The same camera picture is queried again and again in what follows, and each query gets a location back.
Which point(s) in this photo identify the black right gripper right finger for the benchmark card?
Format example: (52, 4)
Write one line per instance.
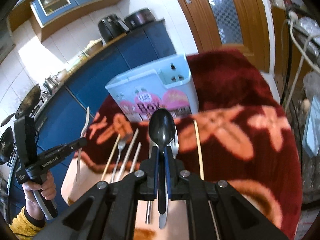
(176, 186)

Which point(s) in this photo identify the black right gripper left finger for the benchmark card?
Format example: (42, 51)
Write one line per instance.
(149, 186)

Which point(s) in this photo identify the steel knife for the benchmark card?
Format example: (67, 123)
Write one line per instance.
(149, 204)

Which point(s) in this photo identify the beige wooden chopstick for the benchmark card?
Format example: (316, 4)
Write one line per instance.
(199, 150)
(110, 157)

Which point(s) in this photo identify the steel fork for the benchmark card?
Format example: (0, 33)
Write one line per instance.
(121, 145)

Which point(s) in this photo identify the black plastic spoon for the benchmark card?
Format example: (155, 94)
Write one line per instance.
(162, 132)

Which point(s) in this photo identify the white chopstick short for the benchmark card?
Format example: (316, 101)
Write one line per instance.
(134, 162)

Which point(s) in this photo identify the cream plastic spoon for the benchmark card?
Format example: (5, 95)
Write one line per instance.
(174, 149)

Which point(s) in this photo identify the yellow sleeve left forearm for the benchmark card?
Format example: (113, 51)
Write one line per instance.
(26, 227)

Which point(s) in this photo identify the black wok pan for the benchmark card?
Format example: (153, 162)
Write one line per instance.
(26, 106)

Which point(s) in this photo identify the red floral blanket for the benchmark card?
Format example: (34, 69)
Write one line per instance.
(245, 138)

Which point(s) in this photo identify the steel kettle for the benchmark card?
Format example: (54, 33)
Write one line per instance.
(51, 84)

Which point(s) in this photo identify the light blue utensil holder box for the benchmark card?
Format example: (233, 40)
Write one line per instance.
(163, 83)

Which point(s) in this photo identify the light blue tray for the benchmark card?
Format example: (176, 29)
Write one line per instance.
(310, 140)

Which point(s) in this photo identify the black air fryer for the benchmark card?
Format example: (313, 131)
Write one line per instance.
(111, 27)

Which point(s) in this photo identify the black rice cooker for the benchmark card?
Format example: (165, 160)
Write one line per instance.
(139, 18)

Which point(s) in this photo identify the wooden door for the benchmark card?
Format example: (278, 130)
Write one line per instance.
(239, 24)

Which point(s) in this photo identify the blue wall cabinet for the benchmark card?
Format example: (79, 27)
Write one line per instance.
(48, 16)

